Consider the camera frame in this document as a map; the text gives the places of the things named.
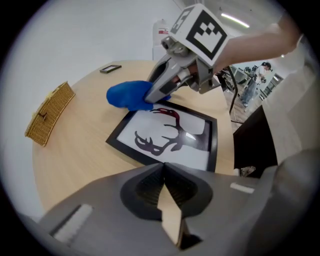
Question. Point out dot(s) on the black framed deer picture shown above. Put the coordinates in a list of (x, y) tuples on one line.
[(200, 140)]

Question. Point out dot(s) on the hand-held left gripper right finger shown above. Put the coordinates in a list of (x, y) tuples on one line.
[(225, 212)]

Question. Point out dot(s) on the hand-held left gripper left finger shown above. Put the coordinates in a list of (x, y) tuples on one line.
[(105, 212)]

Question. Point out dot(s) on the wicker tissue box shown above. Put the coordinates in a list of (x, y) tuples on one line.
[(48, 115)]

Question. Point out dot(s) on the person's black trousers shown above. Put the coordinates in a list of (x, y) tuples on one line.
[(252, 140)]

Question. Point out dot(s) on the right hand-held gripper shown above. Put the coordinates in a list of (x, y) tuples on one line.
[(200, 37)]

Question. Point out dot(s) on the blue cleaning cloth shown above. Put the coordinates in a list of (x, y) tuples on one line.
[(127, 95)]

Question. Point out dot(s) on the small black framed picture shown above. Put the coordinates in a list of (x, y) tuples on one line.
[(110, 68)]

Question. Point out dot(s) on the person's right forearm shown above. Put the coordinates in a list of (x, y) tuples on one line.
[(250, 42)]

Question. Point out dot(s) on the ceiling light strip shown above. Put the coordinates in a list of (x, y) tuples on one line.
[(235, 20)]

